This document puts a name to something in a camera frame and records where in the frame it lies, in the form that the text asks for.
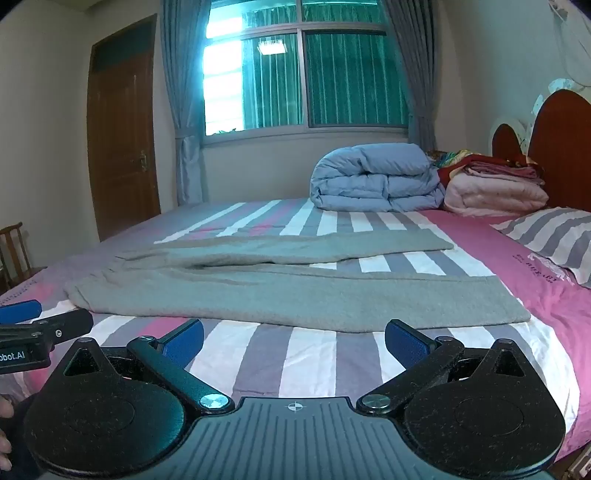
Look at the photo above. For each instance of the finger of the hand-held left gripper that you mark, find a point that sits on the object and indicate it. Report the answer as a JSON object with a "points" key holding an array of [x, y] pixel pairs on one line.
{"points": [[18, 310], [64, 325]]}

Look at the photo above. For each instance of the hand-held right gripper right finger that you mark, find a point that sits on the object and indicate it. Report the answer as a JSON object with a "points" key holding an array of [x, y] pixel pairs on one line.
{"points": [[407, 345]]}

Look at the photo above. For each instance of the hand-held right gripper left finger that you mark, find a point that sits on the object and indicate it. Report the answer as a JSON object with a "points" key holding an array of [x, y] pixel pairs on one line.
{"points": [[184, 345]]}

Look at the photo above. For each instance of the grey pants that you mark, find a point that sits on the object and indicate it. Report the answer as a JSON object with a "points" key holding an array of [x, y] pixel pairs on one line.
{"points": [[277, 295]]}

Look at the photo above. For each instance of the person's left hand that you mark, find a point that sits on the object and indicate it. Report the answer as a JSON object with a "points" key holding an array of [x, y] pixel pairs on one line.
{"points": [[4, 429]]}

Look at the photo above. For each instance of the wooden chair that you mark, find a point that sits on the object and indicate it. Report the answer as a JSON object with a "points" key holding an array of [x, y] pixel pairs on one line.
{"points": [[16, 254]]}

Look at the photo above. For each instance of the striped bed sheet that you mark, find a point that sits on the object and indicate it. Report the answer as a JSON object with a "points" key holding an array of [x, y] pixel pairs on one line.
{"points": [[314, 357]]}

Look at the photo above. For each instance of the folded blue duvet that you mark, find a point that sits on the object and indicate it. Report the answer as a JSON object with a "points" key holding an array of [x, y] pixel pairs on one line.
{"points": [[374, 177]]}

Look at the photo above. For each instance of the striped pillow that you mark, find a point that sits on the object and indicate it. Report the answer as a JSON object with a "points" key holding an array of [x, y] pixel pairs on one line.
{"points": [[549, 240]]}

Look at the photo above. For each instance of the folded red cloth pile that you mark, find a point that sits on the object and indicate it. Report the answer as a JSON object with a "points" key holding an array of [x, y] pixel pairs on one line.
{"points": [[489, 165]]}

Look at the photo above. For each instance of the wooden door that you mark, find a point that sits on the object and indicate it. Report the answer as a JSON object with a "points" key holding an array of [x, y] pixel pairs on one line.
{"points": [[122, 134]]}

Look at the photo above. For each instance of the grey-blue curtain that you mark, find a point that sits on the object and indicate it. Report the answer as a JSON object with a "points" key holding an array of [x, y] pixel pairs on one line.
{"points": [[418, 78], [184, 106]]}

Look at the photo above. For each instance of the wooden headboard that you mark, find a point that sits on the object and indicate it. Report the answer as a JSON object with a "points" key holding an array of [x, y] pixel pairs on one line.
{"points": [[565, 147]]}

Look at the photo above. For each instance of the window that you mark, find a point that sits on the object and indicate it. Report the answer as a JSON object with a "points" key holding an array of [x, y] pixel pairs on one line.
{"points": [[318, 74]]}

